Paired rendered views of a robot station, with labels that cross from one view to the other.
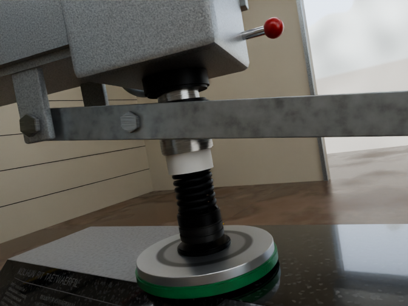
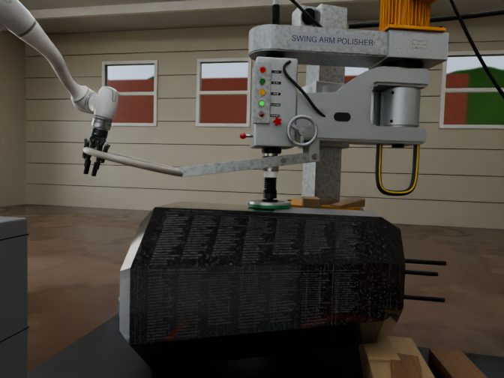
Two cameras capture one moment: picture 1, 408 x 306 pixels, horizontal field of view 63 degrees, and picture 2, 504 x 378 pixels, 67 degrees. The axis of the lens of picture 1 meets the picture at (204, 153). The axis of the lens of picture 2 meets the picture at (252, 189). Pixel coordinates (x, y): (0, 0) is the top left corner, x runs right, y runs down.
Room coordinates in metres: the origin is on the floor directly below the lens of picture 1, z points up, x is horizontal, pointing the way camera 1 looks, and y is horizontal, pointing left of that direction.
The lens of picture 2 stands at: (2.23, -0.83, 1.00)
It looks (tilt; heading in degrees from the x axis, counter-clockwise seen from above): 3 degrees down; 156
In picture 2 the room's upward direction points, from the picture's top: 2 degrees clockwise
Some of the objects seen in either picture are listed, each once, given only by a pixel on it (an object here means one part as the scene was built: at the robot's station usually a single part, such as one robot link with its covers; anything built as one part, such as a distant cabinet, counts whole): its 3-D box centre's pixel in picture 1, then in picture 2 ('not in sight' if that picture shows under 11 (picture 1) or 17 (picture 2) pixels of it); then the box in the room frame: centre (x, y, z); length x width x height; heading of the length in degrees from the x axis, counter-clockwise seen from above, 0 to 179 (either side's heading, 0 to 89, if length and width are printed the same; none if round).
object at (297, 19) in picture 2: not in sight; (304, 20); (-0.02, 0.51, 2.00); 0.20 x 0.18 x 0.15; 144
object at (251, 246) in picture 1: (204, 250); (269, 202); (0.51, 0.02, 0.83); 0.21 x 0.21 x 0.01
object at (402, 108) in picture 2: not in sight; (399, 109); (0.72, 0.65, 1.32); 0.19 x 0.19 x 0.20
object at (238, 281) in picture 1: (205, 252); (269, 202); (0.51, 0.02, 0.83); 0.22 x 0.22 x 0.04
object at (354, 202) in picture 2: not in sight; (347, 202); (0.31, 0.66, 0.80); 0.20 x 0.10 x 0.05; 95
